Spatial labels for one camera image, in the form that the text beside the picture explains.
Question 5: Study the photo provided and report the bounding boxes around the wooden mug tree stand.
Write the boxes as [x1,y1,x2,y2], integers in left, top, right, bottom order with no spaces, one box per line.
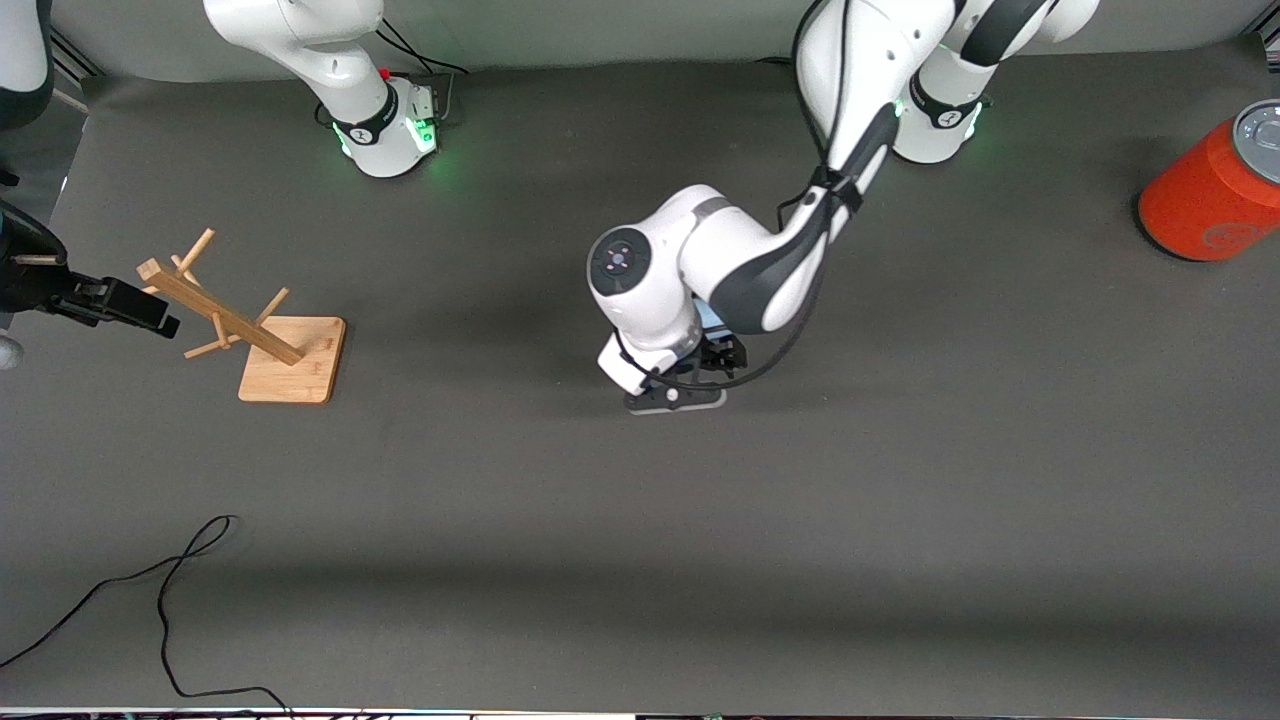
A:
[137,228,347,405]

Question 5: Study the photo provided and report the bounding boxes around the dark grey table mat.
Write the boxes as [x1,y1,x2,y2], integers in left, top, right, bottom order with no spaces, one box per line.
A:
[0,35,1280,713]

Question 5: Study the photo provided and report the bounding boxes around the orange cylindrical can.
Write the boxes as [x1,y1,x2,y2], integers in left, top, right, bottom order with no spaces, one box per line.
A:
[1137,98,1280,263]

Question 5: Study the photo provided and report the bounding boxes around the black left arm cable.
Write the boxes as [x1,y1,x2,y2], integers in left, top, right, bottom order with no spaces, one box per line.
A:
[612,0,867,393]

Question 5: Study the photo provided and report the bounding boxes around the thin black loose cable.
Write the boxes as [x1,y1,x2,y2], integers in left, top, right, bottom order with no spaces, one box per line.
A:
[0,515,296,717]

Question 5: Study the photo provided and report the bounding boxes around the black right base cable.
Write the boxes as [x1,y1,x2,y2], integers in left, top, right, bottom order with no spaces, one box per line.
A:
[375,18,471,126]

